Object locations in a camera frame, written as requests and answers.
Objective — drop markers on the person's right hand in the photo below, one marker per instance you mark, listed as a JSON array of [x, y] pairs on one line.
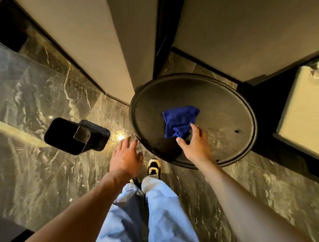
[[198, 149]]

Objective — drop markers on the person's left forearm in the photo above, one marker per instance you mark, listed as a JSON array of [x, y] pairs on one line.
[[82, 214]]

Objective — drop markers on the black square waste bin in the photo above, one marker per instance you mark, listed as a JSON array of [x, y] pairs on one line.
[[59, 137]]

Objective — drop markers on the person's right forearm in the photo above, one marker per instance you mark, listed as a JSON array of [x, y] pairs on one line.
[[239, 199]]

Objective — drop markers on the black and yellow shoe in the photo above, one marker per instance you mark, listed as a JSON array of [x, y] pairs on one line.
[[135, 181], [154, 168]]

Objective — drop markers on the blue cleaning cloth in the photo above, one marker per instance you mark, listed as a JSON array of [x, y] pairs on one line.
[[178, 119]]

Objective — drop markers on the light blue trousers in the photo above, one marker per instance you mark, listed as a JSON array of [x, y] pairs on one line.
[[162, 214]]

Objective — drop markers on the cream cushioned seat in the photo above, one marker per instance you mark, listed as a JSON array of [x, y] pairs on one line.
[[301, 112]]

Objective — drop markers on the person's left hand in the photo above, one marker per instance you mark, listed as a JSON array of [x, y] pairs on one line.
[[125, 159]]

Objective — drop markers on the round black table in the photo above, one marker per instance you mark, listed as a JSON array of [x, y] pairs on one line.
[[219, 104]]

